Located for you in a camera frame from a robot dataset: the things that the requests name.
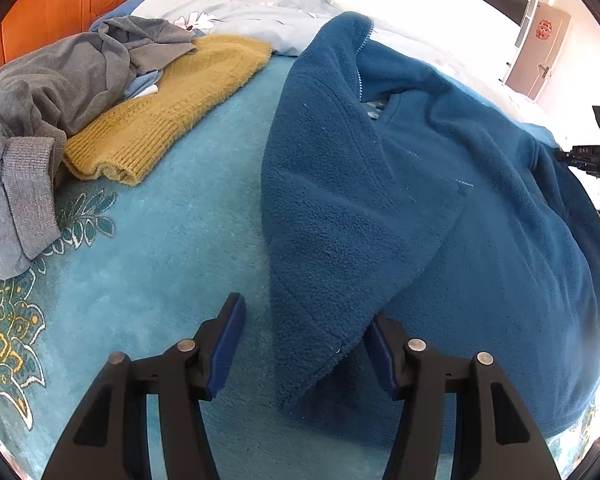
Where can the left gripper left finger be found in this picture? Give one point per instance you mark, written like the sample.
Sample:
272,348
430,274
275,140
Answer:
107,435

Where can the blue fleece zip jacket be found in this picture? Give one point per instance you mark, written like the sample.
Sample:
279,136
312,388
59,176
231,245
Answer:
387,187

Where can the room door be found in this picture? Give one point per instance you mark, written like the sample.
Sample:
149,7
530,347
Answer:
540,50

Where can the teal floral bed blanket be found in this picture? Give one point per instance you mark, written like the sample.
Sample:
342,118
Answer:
136,270

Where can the light blue floral duvet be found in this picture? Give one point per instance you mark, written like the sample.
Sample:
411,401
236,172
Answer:
468,40

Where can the mustard knit sweater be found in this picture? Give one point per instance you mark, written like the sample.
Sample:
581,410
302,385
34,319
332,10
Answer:
127,142

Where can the grey sweatshirt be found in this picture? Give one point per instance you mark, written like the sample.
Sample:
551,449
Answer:
50,94

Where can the light blue pants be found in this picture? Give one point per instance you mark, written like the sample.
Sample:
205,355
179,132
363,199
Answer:
143,85

